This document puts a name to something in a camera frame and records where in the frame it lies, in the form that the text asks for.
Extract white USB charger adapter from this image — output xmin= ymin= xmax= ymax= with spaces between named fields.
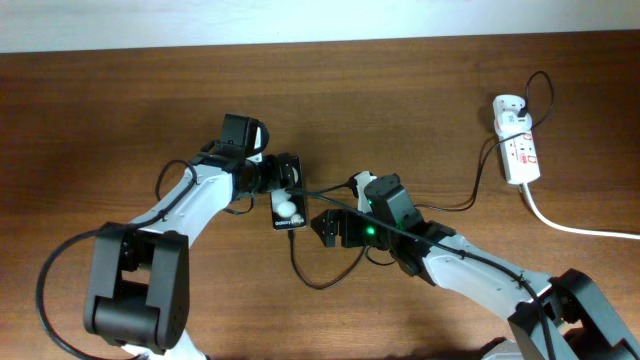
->
xmin=492 ymin=94 xmax=532 ymax=137

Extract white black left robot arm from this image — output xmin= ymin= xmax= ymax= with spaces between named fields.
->
xmin=83 ymin=153 xmax=301 ymax=359

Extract black charger cable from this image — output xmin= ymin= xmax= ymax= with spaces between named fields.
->
xmin=286 ymin=70 xmax=556 ymax=291

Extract black Galaxy flip phone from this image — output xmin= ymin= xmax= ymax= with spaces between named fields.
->
xmin=270 ymin=156 xmax=307 ymax=231

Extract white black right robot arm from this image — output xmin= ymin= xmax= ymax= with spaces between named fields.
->
xmin=311 ymin=209 xmax=639 ymax=359

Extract white power strip cord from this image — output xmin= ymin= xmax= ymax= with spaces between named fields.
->
xmin=519 ymin=182 xmax=640 ymax=241

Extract white power strip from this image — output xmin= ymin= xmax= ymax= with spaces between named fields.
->
xmin=496 ymin=129 xmax=541 ymax=185

